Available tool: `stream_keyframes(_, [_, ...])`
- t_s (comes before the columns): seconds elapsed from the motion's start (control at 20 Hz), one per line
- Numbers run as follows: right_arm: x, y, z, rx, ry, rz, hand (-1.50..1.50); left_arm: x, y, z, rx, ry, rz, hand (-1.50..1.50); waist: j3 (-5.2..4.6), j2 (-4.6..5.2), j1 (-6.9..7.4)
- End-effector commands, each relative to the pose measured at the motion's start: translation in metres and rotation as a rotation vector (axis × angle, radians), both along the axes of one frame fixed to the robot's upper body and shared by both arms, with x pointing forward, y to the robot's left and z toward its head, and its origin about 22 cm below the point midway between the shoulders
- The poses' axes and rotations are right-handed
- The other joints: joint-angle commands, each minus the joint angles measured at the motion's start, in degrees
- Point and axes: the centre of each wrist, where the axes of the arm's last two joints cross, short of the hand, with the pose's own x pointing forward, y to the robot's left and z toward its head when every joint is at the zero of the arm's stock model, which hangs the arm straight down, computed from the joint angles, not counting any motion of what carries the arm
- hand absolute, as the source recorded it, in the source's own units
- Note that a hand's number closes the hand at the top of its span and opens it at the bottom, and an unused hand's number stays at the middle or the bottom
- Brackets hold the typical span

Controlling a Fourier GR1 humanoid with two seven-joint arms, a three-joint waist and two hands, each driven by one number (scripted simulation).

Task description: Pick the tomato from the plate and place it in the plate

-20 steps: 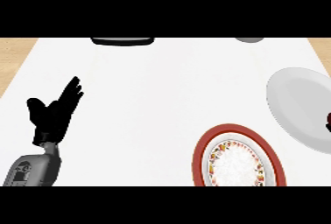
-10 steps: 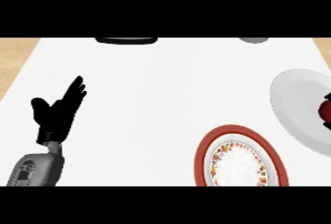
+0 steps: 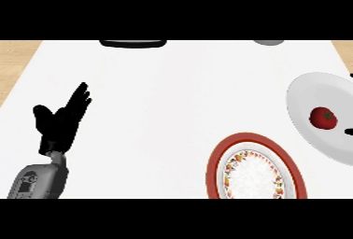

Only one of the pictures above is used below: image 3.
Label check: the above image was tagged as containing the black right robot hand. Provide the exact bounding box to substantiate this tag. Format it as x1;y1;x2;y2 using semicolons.
342;72;353;136

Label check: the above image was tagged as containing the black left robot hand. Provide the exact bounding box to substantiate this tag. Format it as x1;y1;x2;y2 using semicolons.
30;81;92;157

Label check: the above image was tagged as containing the red tomato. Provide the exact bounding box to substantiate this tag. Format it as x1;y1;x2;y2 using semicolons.
308;106;339;131

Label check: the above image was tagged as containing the plain white plate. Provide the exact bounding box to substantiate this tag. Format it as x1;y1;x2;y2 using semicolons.
284;72;353;167

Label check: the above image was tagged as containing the red rimmed patterned plate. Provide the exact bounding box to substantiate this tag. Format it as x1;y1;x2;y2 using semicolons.
205;132;308;200

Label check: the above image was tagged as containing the black flat object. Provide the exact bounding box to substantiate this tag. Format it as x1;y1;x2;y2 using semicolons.
98;39;168;49

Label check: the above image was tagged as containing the grey round object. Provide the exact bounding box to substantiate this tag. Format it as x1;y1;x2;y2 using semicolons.
252;39;284;47

